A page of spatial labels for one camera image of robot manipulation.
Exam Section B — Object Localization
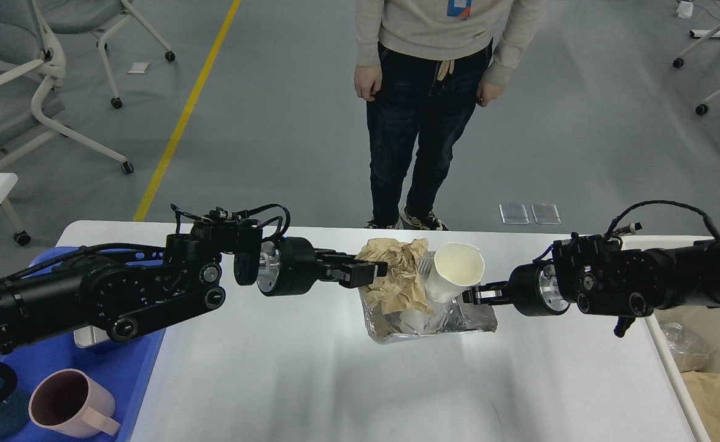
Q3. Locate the blue plastic tray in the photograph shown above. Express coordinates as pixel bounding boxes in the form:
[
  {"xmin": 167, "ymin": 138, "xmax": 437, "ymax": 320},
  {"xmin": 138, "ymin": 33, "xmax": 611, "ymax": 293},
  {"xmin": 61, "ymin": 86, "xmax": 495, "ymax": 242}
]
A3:
[{"xmin": 0, "ymin": 247, "xmax": 167, "ymax": 442}]

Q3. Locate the cream paper cup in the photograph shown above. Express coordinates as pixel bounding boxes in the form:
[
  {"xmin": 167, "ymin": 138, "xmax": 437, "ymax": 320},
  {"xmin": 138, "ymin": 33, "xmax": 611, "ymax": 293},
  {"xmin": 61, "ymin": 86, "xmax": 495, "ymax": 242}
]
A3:
[{"xmin": 426, "ymin": 242, "xmax": 485, "ymax": 304}]

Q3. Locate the brown paper bag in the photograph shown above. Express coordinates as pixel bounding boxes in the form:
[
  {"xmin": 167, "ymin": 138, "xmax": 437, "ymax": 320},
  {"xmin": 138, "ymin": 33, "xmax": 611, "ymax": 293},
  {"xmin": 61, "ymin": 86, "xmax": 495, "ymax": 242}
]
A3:
[{"xmin": 681, "ymin": 371, "xmax": 720, "ymax": 441}]

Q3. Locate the beige plastic bin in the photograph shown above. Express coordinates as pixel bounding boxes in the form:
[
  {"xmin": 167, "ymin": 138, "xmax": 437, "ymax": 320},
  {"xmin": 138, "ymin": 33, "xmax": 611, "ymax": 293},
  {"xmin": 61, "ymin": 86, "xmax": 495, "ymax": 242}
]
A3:
[{"xmin": 621, "ymin": 236, "xmax": 720, "ymax": 442}]

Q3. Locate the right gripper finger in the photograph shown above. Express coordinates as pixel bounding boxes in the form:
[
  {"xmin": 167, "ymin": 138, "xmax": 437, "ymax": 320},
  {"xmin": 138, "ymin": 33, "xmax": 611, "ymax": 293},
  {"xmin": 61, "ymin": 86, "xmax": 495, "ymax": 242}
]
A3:
[{"xmin": 462, "ymin": 281, "xmax": 513, "ymax": 306}]

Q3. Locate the pink HOME mug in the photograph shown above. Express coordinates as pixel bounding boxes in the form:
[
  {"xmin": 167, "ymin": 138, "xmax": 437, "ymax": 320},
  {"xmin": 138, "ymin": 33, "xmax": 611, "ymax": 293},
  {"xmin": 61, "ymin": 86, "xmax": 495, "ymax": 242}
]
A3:
[{"xmin": 28, "ymin": 368, "xmax": 122, "ymax": 438}]

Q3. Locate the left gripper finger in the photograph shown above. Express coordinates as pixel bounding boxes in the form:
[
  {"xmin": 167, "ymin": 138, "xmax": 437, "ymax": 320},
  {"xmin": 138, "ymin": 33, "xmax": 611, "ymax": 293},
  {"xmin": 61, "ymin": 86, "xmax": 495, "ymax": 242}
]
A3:
[{"xmin": 317, "ymin": 249, "xmax": 389, "ymax": 289}]

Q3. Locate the floor socket plate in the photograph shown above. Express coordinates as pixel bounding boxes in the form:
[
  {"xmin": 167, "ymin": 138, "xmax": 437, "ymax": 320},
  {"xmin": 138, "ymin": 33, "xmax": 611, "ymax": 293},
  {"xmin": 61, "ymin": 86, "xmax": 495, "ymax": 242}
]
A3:
[
  {"xmin": 499, "ymin": 203, "xmax": 529, "ymax": 225},
  {"xmin": 530, "ymin": 203, "xmax": 562, "ymax": 225}
]

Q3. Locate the white paper on floor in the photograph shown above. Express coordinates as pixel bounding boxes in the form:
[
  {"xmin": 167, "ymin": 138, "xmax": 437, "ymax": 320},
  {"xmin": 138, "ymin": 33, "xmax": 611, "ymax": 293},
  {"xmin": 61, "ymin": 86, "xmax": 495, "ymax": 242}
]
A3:
[{"xmin": 127, "ymin": 62, "xmax": 151, "ymax": 75}]

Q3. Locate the white office chair front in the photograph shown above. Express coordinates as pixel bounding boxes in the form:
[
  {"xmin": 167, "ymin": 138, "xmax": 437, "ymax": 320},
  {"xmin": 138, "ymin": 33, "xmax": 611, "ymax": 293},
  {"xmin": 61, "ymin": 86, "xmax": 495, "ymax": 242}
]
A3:
[{"xmin": 0, "ymin": 1, "xmax": 134, "ymax": 174}]

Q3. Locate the clear plastic bag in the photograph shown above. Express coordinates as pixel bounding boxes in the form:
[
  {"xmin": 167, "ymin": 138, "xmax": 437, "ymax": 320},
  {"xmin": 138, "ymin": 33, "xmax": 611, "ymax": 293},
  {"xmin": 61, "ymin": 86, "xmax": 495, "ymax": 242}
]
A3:
[{"xmin": 659, "ymin": 322, "xmax": 716, "ymax": 373}]

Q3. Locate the person in dark jeans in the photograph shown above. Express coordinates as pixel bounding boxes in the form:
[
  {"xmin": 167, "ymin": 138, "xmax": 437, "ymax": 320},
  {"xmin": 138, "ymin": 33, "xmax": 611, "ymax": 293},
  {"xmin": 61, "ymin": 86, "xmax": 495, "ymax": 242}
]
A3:
[{"xmin": 356, "ymin": 1, "xmax": 547, "ymax": 230}]

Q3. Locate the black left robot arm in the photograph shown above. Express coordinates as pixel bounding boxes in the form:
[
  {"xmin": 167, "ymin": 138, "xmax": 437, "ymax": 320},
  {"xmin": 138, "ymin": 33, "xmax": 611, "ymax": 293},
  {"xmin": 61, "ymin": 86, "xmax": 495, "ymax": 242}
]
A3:
[{"xmin": 0, "ymin": 204, "xmax": 388, "ymax": 354}]

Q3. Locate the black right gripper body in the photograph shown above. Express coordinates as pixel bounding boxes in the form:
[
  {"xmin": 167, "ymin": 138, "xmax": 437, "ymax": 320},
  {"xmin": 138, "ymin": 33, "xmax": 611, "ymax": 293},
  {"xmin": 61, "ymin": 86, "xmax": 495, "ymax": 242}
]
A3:
[{"xmin": 506, "ymin": 262, "xmax": 570, "ymax": 317}]

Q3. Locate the right chair base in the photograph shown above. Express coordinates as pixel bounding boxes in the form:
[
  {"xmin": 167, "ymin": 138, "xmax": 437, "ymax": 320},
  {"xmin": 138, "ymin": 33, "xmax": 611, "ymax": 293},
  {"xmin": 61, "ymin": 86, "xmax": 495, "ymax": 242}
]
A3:
[{"xmin": 672, "ymin": 0, "xmax": 720, "ymax": 117}]

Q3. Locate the left floor socket plate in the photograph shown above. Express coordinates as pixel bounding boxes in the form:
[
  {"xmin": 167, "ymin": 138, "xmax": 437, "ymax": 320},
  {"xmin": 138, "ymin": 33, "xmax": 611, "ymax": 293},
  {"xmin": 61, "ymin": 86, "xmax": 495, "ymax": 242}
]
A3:
[{"xmin": 499, "ymin": 203, "xmax": 529, "ymax": 225}]

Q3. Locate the aluminium foil container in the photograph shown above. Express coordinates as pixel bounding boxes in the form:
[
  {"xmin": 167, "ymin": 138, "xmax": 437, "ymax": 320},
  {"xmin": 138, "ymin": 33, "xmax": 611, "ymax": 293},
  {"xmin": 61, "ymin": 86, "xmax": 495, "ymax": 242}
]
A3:
[{"xmin": 378, "ymin": 251, "xmax": 498, "ymax": 344}]

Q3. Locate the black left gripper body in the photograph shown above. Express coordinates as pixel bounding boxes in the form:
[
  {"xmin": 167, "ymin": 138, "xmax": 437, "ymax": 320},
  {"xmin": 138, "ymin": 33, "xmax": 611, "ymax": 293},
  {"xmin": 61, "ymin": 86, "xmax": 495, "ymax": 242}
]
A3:
[{"xmin": 257, "ymin": 237, "xmax": 322, "ymax": 297}]

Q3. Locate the stainless steel tray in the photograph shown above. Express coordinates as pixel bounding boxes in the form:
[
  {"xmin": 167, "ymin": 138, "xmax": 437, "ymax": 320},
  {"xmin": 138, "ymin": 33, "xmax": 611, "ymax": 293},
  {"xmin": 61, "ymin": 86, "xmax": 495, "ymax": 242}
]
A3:
[{"xmin": 73, "ymin": 325, "xmax": 112, "ymax": 349}]

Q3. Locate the brown paper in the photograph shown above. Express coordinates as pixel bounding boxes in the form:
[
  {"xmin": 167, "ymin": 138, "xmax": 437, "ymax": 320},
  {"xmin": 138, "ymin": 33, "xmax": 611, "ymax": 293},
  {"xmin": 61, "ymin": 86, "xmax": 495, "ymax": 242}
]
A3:
[{"xmin": 357, "ymin": 238, "xmax": 435, "ymax": 343}]

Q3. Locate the person's other hand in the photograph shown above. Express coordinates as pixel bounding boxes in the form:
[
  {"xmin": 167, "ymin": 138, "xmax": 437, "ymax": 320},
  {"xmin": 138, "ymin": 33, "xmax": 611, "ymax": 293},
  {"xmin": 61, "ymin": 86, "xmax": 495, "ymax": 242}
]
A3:
[{"xmin": 476, "ymin": 79, "xmax": 506, "ymax": 108}]

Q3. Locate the right floor socket plate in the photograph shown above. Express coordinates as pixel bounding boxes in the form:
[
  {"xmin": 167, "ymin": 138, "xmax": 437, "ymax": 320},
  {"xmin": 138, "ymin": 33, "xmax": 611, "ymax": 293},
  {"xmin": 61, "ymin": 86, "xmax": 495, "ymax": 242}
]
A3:
[{"xmin": 530, "ymin": 203, "xmax": 562, "ymax": 225}]

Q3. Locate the person's hand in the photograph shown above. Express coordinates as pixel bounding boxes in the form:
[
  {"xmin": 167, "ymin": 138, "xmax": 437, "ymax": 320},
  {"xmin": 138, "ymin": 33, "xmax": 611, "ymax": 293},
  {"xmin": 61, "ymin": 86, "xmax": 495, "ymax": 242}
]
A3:
[{"xmin": 354, "ymin": 64, "xmax": 383, "ymax": 103}]

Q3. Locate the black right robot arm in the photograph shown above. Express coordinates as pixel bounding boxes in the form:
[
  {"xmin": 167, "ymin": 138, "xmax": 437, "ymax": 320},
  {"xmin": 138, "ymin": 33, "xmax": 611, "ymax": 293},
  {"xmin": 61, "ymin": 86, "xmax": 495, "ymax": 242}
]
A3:
[{"xmin": 462, "ymin": 203, "xmax": 720, "ymax": 338}]

